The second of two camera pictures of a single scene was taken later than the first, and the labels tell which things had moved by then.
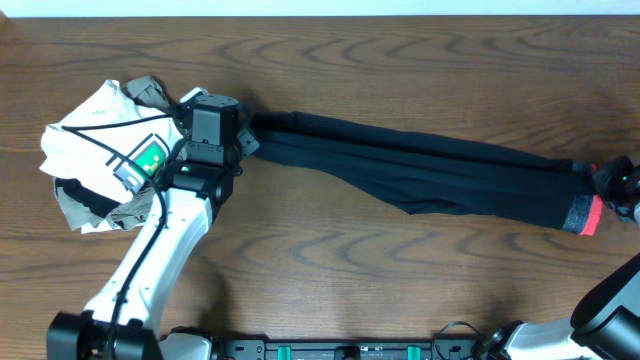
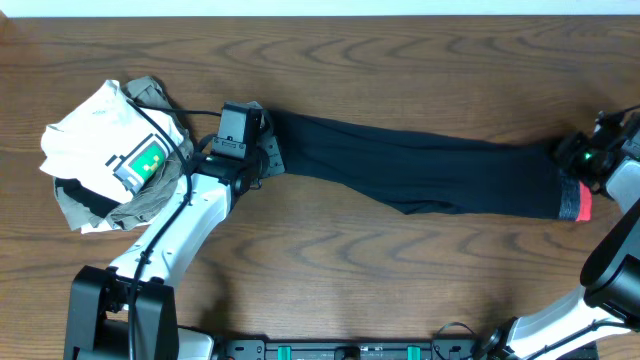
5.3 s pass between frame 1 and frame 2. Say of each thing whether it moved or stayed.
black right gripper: moved
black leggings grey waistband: moved
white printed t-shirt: stayed
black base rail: stayed
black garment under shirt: stayed
